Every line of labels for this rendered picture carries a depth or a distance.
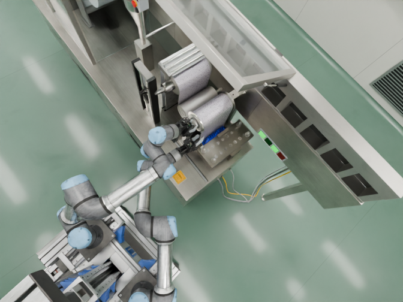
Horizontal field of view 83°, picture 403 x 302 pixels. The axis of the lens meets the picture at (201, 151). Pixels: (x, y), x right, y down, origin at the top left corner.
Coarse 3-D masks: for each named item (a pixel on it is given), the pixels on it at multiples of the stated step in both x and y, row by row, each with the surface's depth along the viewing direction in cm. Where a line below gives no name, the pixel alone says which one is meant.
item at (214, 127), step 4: (220, 120) 148; (224, 120) 157; (216, 124) 150; (220, 124) 157; (208, 128) 144; (212, 128) 152; (216, 128) 161; (204, 132) 147; (208, 132) 154; (212, 132) 163; (200, 136) 149; (204, 136) 155
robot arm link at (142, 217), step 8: (144, 160) 149; (144, 168) 145; (144, 192) 137; (144, 200) 134; (144, 208) 132; (136, 216) 129; (144, 216) 128; (136, 224) 128; (144, 224) 125; (144, 232) 125
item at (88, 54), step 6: (66, 0) 130; (48, 6) 188; (66, 6) 132; (54, 12) 187; (66, 12) 138; (72, 12) 137; (72, 18) 140; (72, 24) 146; (78, 24) 146; (66, 30) 185; (78, 30) 149; (72, 36) 183; (78, 36) 154; (84, 42) 159; (84, 48) 164; (90, 54) 170; (90, 60) 176
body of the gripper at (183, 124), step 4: (180, 120) 122; (184, 120) 121; (188, 120) 124; (176, 124) 117; (180, 124) 116; (184, 124) 120; (188, 124) 123; (180, 128) 116; (184, 128) 120; (188, 128) 123; (192, 128) 125; (180, 132) 117; (184, 132) 123; (184, 136) 125
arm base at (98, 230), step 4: (92, 228) 145; (96, 228) 148; (100, 228) 151; (96, 232) 145; (100, 232) 149; (96, 236) 143; (100, 236) 150; (96, 240) 144; (100, 240) 148; (92, 244) 143; (96, 244) 146; (88, 248) 147; (92, 248) 147
